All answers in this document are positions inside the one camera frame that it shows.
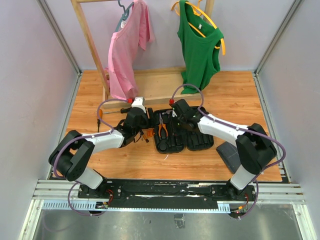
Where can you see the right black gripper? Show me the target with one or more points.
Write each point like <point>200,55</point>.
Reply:
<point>175,116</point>

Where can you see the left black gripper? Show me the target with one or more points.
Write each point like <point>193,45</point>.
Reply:
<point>151,116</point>

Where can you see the orange handled pliers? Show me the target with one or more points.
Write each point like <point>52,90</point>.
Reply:
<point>162,129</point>

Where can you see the steel claw hammer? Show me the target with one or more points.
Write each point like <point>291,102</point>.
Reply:
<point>172,127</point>

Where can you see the black plastic tool case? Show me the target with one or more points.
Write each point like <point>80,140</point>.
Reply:
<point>191,140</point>

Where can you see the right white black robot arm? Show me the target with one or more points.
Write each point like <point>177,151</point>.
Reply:
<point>254,147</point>

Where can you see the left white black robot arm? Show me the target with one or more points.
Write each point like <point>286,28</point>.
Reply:
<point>70,158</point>

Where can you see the small needle nose pliers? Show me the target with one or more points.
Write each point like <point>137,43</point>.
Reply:
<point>145,138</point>

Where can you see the wooden clothes rack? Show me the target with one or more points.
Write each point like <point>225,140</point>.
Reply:
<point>155,85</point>

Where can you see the black orange screwdriver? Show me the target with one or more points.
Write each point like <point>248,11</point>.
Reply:
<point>122,111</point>

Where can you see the small orange screwdriver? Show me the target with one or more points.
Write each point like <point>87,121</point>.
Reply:
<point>99,117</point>

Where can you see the grey folded cloth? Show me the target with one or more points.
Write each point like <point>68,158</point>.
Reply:
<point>229,155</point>

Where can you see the pink t-shirt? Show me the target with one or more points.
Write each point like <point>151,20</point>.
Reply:
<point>131,33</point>

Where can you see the green tank top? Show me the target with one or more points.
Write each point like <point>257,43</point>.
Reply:
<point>200,43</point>

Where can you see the grey clothes hanger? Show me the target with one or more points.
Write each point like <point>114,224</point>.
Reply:
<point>125,15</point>

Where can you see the orange clothes hanger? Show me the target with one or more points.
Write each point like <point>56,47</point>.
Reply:
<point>209,4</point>

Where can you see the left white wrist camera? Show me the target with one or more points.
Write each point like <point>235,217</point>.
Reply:
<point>138,102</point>

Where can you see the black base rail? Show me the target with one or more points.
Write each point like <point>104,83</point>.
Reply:
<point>166,194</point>

